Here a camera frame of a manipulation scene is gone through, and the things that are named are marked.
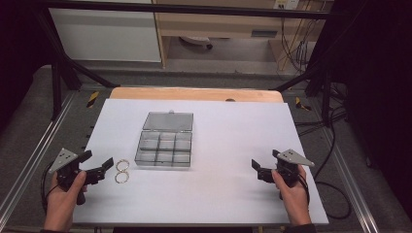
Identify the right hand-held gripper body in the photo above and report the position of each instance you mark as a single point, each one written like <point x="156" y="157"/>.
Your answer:
<point x="293" y="158"/>

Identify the yellow black tape strip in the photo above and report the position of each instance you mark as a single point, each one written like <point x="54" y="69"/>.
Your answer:
<point x="92" y="99"/>
<point x="302" y="105"/>

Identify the dark curtain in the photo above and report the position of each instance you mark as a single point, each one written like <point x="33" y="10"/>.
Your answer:
<point x="382" y="97"/>
<point x="17" y="58"/>

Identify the wall power outlet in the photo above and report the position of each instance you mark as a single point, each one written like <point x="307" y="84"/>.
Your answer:
<point x="286" y="4"/>

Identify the black metal frame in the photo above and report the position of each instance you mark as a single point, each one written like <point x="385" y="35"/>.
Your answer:
<point x="194" y="9"/>

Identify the white cabinet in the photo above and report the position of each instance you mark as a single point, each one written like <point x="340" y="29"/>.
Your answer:
<point x="107" y="35"/>

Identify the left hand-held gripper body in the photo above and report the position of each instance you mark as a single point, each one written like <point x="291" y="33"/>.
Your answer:
<point x="63" y="160"/>

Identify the aluminium rail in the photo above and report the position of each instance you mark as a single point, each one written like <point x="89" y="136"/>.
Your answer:
<point x="39" y="152"/>
<point x="351" y="181"/>

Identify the office chair base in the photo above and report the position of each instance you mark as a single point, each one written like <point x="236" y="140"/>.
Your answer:
<point x="196" y="40"/>

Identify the white table sheet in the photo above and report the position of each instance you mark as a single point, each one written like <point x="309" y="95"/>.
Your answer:
<point x="223" y="181"/>

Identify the wooden table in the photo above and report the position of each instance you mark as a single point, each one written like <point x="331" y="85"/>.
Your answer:
<point x="194" y="94"/>

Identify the person's left hand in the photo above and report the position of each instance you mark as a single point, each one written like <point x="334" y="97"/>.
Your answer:
<point x="60" y="205"/>

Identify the light wooden desk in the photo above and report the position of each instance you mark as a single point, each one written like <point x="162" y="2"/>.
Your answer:
<point x="223" y="24"/>

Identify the person's right hand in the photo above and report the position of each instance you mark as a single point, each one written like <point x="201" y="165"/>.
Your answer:
<point x="296" y="204"/>

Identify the clear plastic compartment box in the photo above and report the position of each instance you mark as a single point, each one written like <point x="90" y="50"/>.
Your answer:
<point x="163" y="147"/>

